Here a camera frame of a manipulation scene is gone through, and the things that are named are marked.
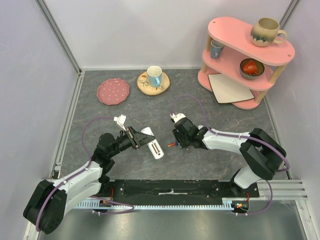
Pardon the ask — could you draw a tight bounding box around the white square mat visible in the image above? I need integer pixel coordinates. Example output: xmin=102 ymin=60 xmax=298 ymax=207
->
xmin=208 ymin=74 xmax=254 ymax=104

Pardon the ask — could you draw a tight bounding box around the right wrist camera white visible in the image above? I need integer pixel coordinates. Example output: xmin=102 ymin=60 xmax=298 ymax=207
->
xmin=170 ymin=113 xmax=186 ymax=123

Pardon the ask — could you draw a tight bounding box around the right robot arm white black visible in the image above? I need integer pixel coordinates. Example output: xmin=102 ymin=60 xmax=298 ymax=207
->
xmin=171 ymin=114 xmax=287 ymax=197

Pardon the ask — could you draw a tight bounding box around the white remote control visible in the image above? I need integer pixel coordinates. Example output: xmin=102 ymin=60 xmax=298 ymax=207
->
xmin=141 ymin=127 xmax=164 ymax=160

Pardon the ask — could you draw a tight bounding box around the pink dotted plate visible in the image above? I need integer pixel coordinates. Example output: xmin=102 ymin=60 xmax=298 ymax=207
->
xmin=96 ymin=78 xmax=130 ymax=106

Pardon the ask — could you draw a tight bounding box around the light blue cup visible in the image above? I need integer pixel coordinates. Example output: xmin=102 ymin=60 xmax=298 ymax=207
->
xmin=147 ymin=65 xmax=163 ymax=88

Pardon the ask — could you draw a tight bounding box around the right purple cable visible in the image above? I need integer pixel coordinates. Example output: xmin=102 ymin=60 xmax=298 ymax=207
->
xmin=171 ymin=94 xmax=291 ymax=216

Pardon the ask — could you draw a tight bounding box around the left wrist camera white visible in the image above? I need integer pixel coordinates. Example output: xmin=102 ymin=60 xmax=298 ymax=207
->
xmin=113 ymin=114 xmax=127 ymax=132

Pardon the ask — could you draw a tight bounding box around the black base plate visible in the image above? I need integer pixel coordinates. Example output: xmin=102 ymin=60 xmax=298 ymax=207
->
xmin=97 ymin=179 xmax=260 ymax=206

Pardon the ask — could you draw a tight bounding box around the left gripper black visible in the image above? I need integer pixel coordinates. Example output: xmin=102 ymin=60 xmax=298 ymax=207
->
xmin=108 ymin=125 xmax=156 ymax=157

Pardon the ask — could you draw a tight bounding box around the pink three-tier shelf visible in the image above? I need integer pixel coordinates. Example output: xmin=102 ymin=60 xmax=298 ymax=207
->
xmin=197 ymin=16 xmax=295 ymax=110

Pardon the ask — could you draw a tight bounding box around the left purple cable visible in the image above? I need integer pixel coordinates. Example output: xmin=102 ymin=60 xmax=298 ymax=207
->
xmin=34 ymin=116 xmax=136 ymax=233

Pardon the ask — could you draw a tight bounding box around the purple cable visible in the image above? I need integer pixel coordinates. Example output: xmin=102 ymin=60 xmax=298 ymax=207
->
xmin=34 ymin=116 xmax=136 ymax=233
xmin=171 ymin=94 xmax=291 ymax=216

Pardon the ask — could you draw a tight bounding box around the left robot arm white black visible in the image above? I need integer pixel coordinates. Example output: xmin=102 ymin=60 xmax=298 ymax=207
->
xmin=23 ymin=126 xmax=156 ymax=234

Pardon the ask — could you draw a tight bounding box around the orange red cup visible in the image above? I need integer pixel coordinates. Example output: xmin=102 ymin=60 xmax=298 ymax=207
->
xmin=242 ymin=59 xmax=258 ymax=75

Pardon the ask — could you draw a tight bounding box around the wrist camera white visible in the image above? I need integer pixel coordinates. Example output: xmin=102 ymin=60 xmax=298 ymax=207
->
xmin=170 ymin=113 xmax=186 ymax=123
xmin=113 ymin=114 xmax=127 ymax=132

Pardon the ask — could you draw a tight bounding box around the grey blue mug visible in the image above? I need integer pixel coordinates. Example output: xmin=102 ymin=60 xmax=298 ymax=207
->
xmin=210 ymin=39 xmax=225 ymax=59

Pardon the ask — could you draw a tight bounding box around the beige leaf saucer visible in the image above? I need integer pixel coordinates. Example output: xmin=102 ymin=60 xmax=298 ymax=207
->
xmin=136 ymin=71 xmax=170 ymax=96

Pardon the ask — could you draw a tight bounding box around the patterned dark bowl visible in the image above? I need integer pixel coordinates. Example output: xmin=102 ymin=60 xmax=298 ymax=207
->
xmin=239 ymin=58 xmax=265 ymax=80

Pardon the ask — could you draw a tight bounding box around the beige ceramic mug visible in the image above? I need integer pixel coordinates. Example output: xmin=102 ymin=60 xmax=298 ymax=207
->
xmin=250 ymin=17 xmax=288 ymax=47

